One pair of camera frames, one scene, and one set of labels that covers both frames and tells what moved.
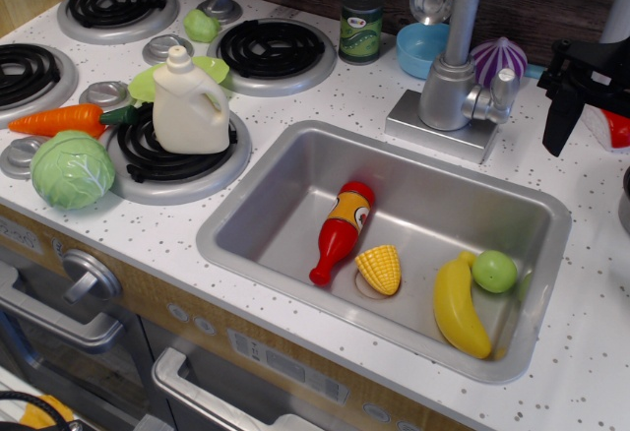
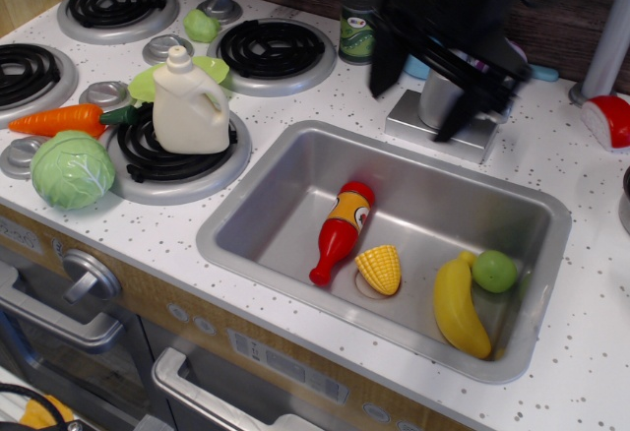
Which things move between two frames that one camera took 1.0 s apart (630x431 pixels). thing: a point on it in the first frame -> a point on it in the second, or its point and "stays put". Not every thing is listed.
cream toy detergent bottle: (190, 111) stays put
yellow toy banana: (457, 308) stays put
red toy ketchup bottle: (348, 215) stays put
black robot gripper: (598, 73) -> (465, 27)
